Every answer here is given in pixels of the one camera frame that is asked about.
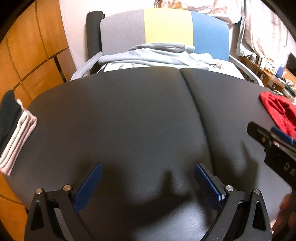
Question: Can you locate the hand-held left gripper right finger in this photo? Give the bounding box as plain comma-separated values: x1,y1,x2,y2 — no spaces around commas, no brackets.
194,163,273,241

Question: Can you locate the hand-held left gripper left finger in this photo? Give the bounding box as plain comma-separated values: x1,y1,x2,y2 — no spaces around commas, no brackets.
24,163,103,241

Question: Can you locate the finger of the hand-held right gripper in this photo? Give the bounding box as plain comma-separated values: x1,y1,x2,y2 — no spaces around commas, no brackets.
247,121,274,149
270,126,296,149

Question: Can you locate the red knitted sweater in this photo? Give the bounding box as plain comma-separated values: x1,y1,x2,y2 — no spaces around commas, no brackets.
258,91,296,139

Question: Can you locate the person's right hand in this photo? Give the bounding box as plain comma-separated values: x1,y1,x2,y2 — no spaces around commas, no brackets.
276,193,292,232

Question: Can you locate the cluttered wooden shelf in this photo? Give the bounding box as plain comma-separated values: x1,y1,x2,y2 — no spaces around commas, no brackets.
240,55,296,98

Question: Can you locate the black monitor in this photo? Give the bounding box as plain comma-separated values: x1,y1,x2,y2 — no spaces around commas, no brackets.
289,53,296,77

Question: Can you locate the pink white folded garment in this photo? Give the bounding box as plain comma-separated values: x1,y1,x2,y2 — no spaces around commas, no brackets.
0,98,38,175

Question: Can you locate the beige patterned curtain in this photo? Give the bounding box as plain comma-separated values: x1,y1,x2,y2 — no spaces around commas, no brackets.
236,0,289,57

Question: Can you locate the black folded garment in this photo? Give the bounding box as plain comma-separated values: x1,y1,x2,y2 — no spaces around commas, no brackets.
0,90,22,151

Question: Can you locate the white printed seat cushion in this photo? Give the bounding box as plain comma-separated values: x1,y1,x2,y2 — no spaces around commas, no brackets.
96,62,245,80

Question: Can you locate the light blue hoodie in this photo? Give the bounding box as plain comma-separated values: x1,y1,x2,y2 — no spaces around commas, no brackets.
98,42,225,70

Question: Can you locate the grey yellow blue office chair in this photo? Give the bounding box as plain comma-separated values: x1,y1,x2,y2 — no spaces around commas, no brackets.
70,9,264,86

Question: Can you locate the dark grey rolled mat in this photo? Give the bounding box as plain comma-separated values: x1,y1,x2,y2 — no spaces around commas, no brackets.
86,11,105,70

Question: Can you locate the wooden wardrobe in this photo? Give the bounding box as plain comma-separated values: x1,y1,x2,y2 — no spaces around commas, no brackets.
0,0,77,232

